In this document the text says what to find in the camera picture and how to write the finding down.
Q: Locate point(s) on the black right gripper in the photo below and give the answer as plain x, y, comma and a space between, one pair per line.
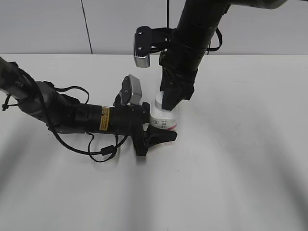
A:
177, 83

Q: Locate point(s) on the white bottle cap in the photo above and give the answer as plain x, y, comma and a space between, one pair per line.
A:
158, 100

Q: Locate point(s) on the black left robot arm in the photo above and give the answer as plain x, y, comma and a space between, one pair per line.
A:
63, 114

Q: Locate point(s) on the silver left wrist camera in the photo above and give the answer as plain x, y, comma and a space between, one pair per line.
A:
131, 90

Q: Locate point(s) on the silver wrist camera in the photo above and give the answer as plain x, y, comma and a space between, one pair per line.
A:
150, 40
131, 90

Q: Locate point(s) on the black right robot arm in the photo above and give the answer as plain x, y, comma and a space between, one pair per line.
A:
189, 42

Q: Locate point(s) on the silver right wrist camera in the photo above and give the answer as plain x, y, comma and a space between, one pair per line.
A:
150, 40

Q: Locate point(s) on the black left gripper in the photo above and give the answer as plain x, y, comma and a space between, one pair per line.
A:
129, 120

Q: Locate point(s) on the white yili changqing yogurt bottle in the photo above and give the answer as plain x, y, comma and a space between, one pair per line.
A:
163, 119

